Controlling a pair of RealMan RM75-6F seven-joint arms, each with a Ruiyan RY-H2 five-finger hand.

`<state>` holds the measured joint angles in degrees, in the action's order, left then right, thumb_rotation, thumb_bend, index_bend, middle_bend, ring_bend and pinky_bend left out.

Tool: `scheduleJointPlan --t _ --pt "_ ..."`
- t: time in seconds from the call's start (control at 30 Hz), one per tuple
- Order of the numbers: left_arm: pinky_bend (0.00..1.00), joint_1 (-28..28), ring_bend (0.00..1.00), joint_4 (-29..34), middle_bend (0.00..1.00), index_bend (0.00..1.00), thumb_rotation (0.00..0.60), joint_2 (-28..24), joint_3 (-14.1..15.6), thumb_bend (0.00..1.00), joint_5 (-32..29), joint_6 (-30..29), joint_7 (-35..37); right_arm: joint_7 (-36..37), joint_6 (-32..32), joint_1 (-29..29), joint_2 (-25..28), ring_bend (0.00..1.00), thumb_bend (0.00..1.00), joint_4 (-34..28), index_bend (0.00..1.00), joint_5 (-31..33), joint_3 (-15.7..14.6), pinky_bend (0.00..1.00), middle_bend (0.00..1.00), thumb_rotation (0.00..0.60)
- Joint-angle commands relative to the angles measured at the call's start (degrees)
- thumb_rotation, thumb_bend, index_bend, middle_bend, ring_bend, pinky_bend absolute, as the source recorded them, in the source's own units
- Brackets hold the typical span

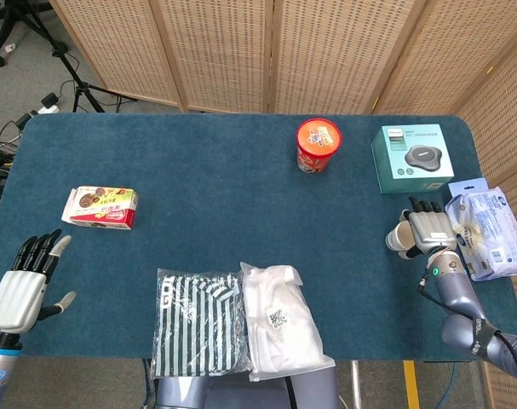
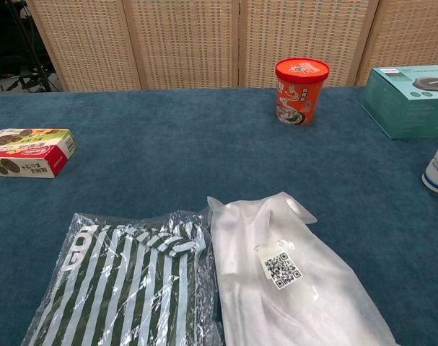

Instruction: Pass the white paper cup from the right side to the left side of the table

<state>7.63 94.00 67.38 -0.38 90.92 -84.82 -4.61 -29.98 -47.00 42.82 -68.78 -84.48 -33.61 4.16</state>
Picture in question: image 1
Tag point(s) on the white power adapter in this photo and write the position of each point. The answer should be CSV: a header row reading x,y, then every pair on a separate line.
x,y
45,108

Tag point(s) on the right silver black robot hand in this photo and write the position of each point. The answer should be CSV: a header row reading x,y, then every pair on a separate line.
x,y
430,228

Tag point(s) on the striped shirt in clear bag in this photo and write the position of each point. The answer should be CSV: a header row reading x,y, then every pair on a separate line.
x,y
198,324

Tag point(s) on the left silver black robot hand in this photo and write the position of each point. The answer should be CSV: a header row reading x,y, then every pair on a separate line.
x,y
17,298

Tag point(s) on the black tripod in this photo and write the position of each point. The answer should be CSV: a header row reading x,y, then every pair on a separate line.
x,y
81,85

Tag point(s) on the grey robot torso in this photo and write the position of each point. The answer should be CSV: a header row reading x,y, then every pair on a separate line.
x,y
241,392

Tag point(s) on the blue wet wipes pack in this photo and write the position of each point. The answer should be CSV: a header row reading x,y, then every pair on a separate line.
x,y
492,238

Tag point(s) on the metal table leg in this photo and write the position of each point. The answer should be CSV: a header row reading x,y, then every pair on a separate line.
x,y
356,383

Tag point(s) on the black office chair base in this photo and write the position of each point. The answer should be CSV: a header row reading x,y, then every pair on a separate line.
x,y
11,25

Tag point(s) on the small white paper cup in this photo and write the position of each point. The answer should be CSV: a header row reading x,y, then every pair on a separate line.
x,y
398,238

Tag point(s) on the blue table cover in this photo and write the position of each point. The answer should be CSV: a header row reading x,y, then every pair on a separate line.
x,y
224,204

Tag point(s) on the white garment in frosted bag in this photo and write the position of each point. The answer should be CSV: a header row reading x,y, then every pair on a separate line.
x,y
279,324

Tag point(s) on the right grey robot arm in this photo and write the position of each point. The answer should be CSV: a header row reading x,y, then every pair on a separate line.
x,y
460,307

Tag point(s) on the red instant noodle cup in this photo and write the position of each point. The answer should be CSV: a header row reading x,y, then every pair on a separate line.
x,y
317,142

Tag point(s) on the red white snack box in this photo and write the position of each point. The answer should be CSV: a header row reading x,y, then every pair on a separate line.
x,y
102,206

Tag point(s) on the teal speaker box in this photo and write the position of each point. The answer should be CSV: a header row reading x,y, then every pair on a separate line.
x,y
411,159

